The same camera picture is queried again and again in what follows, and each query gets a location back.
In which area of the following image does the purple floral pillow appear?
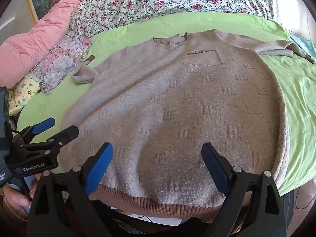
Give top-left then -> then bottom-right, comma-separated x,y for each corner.
30,31 -> 92,95

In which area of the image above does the person's left hand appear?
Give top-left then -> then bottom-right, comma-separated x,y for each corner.
0,173 -> 43,222

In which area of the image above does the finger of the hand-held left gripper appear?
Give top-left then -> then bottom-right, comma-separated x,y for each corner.
21,125 -> 79,154
15,118 -> 56,144

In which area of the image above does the light blue cloth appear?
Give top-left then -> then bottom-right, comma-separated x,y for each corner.
290,36 -> 316,62

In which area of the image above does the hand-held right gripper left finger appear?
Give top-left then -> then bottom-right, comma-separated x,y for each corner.
27,142 -> 114,237

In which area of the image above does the thin black cable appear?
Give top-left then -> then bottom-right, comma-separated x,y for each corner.
294,178 -> 315,209

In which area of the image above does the pink duvet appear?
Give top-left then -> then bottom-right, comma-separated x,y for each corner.
0,0 -> 80,89

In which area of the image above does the green bed sheet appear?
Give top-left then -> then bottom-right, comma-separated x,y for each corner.
18,12 -> 316,198

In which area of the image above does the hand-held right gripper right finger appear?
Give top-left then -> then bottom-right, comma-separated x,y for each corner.
201,142 -> 287,237

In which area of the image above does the beige knit sweater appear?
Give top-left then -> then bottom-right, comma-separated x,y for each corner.
59,30 -> 300,224

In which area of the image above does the yellow printed cloth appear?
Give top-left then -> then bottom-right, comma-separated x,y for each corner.
8,76 -> 41,116

